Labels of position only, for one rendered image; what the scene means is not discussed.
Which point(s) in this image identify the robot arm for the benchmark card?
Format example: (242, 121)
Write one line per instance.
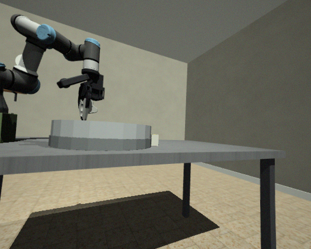
(24, 78)

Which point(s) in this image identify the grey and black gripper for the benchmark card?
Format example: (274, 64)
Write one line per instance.
(89, 92)

